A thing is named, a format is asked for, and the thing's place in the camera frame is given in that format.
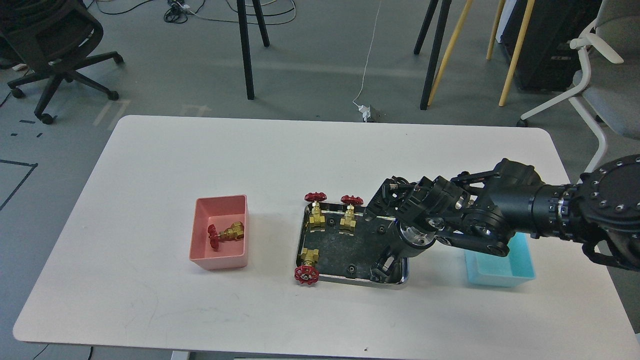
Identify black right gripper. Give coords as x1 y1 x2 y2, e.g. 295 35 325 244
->
363 177 471 283

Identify brass valve red handle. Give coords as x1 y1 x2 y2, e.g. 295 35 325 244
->
206 221 245 252

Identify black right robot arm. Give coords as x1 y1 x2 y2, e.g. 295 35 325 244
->
362 154 640 272

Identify brass valve top right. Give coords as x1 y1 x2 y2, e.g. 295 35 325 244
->
338 194 364 236

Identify small black gear bottom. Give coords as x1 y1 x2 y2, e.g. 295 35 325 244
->
346 264 358 278

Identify brass valve top left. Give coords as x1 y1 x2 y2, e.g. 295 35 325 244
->
304 192 327 233

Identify brass valve bottom left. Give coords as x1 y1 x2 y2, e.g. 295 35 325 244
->
294 247 320 285

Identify blue plastic box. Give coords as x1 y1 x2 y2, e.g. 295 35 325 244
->
464 232 537 287

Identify pink plastic box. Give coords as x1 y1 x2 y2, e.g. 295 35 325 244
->
189 194 249 271

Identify black box on floor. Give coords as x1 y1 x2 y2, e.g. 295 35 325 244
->
515 0 602 92

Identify metal tray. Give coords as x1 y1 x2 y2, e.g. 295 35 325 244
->
297 202 409 289

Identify wooden easel legs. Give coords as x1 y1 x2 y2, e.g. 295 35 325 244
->
428 0 536 107

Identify black tripod right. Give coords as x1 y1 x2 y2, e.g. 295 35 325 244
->
413 0 451 111

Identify black tripod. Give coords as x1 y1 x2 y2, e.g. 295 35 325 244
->
237 0 270 100
413 0 451 111

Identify black tripod left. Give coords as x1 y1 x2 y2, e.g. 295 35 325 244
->
237 0 270 100

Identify black office chair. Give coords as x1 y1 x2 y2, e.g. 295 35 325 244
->
1 0 124 125

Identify white power adapter with cable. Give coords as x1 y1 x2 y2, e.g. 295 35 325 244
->
352 0 384 122

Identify black cables on floor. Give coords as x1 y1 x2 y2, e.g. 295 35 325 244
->
85 0 297 27

